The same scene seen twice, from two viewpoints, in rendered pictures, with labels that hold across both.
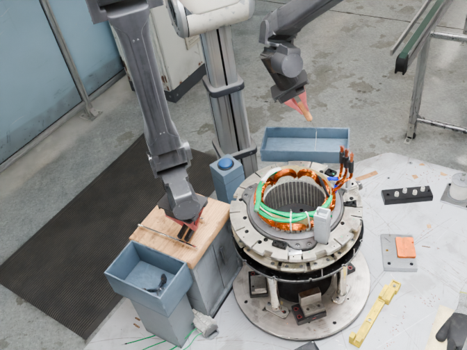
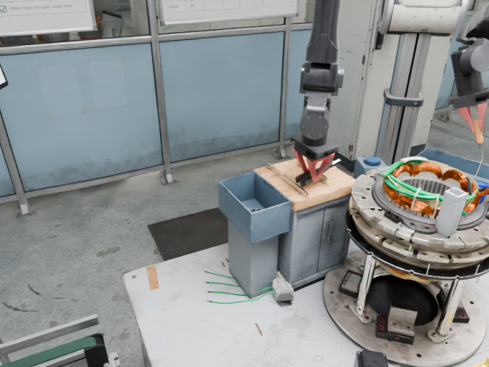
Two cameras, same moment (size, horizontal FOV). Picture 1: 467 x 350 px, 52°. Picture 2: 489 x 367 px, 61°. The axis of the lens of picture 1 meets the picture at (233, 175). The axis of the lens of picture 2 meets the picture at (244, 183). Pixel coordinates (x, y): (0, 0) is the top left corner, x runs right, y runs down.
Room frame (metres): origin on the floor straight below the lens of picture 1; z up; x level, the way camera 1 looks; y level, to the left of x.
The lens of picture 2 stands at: (-0.08, -0.08, 1.57)
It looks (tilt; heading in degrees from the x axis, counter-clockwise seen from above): 30 degrees down; 24
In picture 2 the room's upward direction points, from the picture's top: straight up
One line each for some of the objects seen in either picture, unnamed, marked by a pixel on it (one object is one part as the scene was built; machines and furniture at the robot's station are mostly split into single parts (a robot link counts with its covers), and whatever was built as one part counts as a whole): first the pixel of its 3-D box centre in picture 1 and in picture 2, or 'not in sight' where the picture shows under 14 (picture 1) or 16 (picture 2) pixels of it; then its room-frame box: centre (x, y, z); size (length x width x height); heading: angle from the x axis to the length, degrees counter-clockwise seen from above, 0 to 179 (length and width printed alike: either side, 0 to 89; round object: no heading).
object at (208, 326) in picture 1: (202, 321); (281, 286); (0.70, 0.16, 0.80); 0.10 x 0.05 x 0.04; 34
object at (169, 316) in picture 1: (159, 299); (252, 238); (0.71, 0.25, 0.92); 0.17 x 0.11 x 0.28; 53
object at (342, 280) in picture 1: (342, 271); (452, 301); (0.70, -0.23, 0.91); 0.02 x 0.02 x 0.21
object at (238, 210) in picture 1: (295, 206); (426, 200); (0.78, -0.13, 1.09); 0.32 x 0.32 x 0.01
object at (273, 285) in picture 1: (274, 288); (366, 280); (0.69, -0.05, 0.91); 0.02 x 0.02 x 0.21
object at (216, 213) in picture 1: (182, 224); (305, 180); (0.83, 0.15, 1.05); 0.20 x 0.19 x 0.02; 143
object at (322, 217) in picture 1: (322, 225); (451, 212); (0.67, -0.17, 1.14); 0.03 x 0.03 x 0.09; 56
